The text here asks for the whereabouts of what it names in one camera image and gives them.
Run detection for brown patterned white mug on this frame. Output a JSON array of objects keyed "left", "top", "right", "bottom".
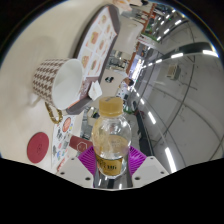
[{"left": 31, "top": 58, "right": 85, "bottom": 125}]

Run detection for beige dining chair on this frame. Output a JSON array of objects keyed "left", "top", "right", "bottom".
[
  {"left": 99, "top": 71, "right": 129, "bottom": 101},
  {"left": 116, "top": 16, "right": 141, "bottom": 53}
]

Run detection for crumpled white napkin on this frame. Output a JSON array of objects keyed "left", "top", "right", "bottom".
[{"left": 87, "top": 79, "right": 103, "bottom": 100}]

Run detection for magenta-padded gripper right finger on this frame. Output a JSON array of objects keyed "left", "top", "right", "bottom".
[{"left": 126, "top": 145, "right": 170, "bottom": 190}]

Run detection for ceiling air conditioner unit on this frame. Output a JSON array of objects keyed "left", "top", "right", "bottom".
[{"left": 165, "top": 63, "right": 181, "bottom": 80}]

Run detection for flat round red coaster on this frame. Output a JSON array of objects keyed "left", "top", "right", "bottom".
[{"left": 26, "top": 131, "right": 50, "bottom": 164}]

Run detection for colourful sticker sheet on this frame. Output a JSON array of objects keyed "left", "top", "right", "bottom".
[{"left": 50, "top": 114, "right": 76, "bottom": 171}]

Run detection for ceiling lights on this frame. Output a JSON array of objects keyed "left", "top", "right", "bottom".
[{"left": 133, "top": 6, "right": 221, "bottom": 174}]

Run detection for paper food wrapper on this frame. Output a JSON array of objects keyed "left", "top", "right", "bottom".
[{"left": 112, "top": 0, "right": 134, "bottom": 7}]

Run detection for clear bottle with tan cap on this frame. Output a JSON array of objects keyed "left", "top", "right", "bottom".
[{"left": 90, "top": 96, "right": 132, "bottom": 179}]

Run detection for printed paper tray liner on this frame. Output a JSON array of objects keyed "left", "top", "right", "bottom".
[{"left": 77, "top": 6, "right": 118, "bottom": 84}]

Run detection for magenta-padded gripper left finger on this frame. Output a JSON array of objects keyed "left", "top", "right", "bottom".
[{"left": 55, "top": 149, "right": 98, "bottom": 190}]

